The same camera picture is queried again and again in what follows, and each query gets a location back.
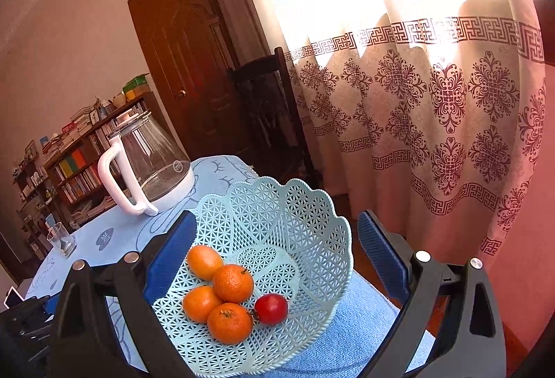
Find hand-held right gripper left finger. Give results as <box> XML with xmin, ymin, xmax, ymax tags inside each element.
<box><xmin>47</xmin><ymin>211</ymin><xmax>199</xmax><ymax>378</ymax></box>

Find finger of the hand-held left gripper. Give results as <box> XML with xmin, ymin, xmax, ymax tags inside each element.
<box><xmin>0</xmin><ymin>295</ymin><xmax>60</xmax><ymax>361</ymax></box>

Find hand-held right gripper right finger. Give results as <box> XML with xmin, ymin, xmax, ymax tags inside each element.
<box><xmin>357</xmin><ymin>209</ymin><xmax>507</xmax><ymax>378</ymax></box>

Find large oval orange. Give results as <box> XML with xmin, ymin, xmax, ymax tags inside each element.
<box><xmin>186</xmin><ymin>245</ymin><xmax>225</xmax><ymax>282</ymax></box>

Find smooth round orange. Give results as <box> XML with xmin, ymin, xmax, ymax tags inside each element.
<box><xmin>182</xmin><ymin>285</ymin><xmax>224</xmax><ymax>324</ymax></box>

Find bumpy orange tangerine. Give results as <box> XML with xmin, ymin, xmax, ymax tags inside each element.
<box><xmin>207</xmin><ymin>302</ymin><xmax>254</xmax><ymax>345</ymax></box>
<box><xmin>212</xmin><ymin>264</ymin><xmax>255</xmax><ymax>304</ymax></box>

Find light blue plastic lattice basket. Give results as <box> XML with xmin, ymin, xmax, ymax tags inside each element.
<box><xmin>150</xmin><ymin>176</ymin><xmax>353</xmax><ymax>377</ymax></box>

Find large red tomato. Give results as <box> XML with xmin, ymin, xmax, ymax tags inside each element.
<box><xmin>249</xmin><ymin>293</ymin><xmax>289</xmax><ymax>325</ymax></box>

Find white tablet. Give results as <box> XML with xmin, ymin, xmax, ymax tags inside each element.
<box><xmin>3</xmin><ymin>288</ymin><xmax>24</xmax><ymax>309</ymax></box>

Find clear glass cup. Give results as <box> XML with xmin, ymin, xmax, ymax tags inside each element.
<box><xmin>46</xmin><ymin>222</ymin><xmax>77</xmax><ymax>258</ymax></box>

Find cluttered wooden shelf unit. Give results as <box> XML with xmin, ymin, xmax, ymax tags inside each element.
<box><xmin>13</xmin><ymin>139</ymin><xmax>61</xmax><ymax>253</ymax></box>

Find rows of shelved books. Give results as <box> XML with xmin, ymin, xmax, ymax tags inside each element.
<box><xmin>52</xmin><ymin>104</ymin><xmax>148</xmax><ymax>222</ymax></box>

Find patterned cream curtain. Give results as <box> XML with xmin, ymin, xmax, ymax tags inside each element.
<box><xmin>225</xmin><ymin>0</ymin><xmax>547</xmax><ymax>275</ymax></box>

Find wooden bookcase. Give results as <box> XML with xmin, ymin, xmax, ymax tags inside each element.
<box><xmin>41</xmin><ymin>94</ymin><xmax>165</xmax><ymax>227</ymax></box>

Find stack of books atop bookcase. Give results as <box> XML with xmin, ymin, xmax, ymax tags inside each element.
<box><xmin>41</xmin><ymin>107</ymin><xmax>100</xmax><ymax>164</ymax></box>

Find green cardboard box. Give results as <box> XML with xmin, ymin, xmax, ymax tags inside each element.
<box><xmin>122</xmin><ymin>73</ymin><xmax>152</xmax><ymax>98</ymax></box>

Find brown wooden door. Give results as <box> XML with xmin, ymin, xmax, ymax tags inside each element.
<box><xmin>128</xmin><ymin>0</ymin><xmax>261</xmax><ymax>170</ymax></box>

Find dark wooden chair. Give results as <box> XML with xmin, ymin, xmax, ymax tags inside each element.
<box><xmin>228</xmin><ymin>47</ymin><xmax>319</xmax><ymax>188</ymax></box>

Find glass kettle with white handle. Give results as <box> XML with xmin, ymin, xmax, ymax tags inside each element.
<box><xmin>97</xmin><ymin>110</ymin><xmax>194</xmax><ymax>217</ymax></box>

